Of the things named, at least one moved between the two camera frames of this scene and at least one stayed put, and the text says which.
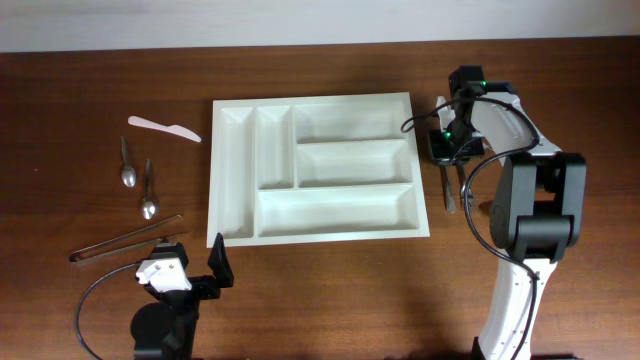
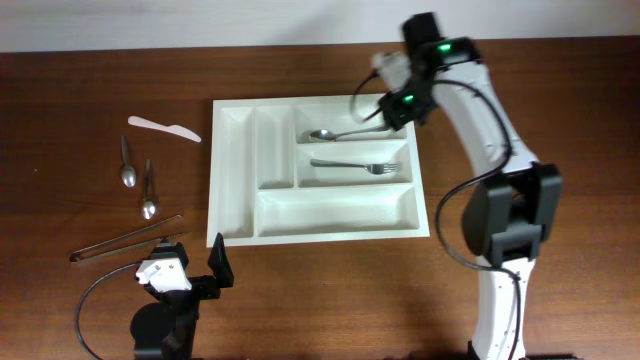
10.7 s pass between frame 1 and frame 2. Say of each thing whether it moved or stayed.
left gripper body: stayed
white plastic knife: stayed
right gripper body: moved
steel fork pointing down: moved
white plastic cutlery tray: stayed
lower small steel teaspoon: stayed
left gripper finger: stayed
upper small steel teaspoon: stayed
